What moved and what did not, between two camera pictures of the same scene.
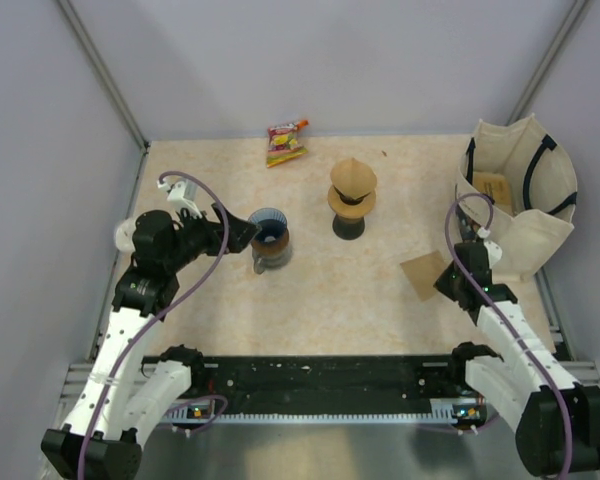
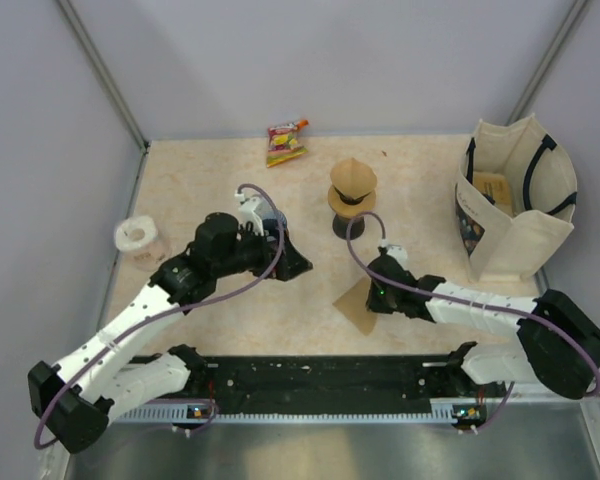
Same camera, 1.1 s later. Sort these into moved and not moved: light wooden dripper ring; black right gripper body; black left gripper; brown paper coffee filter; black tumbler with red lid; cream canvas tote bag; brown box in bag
Moved: black left gripper; black right gripper body
Not moved: brown paper coffee filter; light wooden dripper ring; black tumbler with red lid; brown box in bag; cream canvas tote bag
